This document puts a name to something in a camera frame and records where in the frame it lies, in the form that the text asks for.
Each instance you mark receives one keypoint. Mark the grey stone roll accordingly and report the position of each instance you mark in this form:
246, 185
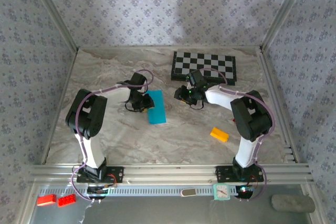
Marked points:
292, 203

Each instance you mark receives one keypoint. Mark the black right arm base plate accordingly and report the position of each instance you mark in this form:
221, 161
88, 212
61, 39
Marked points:
223, 172

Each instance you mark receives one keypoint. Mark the aluminium mounting rail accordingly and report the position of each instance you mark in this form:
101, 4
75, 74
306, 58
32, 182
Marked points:
168, 174

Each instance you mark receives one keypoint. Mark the mint green alarm clock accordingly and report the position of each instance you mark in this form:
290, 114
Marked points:
221, 192

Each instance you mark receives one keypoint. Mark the smooth red brick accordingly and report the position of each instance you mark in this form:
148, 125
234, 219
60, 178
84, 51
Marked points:
46, 200

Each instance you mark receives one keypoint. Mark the aluminium table side rail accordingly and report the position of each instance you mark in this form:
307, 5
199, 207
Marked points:
57, 108
278, 108

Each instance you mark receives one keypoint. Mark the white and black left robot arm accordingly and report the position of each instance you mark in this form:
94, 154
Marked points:
92, 153

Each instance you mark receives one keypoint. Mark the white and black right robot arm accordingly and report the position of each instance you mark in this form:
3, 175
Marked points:
246, 153

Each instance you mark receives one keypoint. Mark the small oval white-rimmed object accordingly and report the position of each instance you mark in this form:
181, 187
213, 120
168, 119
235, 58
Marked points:
188, 192

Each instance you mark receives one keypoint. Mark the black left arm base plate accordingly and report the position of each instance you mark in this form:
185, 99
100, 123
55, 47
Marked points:
116, 174

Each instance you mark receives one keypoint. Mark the black and white chessboard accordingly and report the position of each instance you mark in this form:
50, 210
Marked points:
204, 62

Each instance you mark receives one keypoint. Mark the aluminium frame post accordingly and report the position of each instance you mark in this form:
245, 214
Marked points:
284, 11
53, 14

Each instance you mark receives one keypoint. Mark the studded red toy brick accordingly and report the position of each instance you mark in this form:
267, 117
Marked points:
66, 200

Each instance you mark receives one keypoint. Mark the yellow rectangular block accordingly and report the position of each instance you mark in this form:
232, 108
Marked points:
219, 134

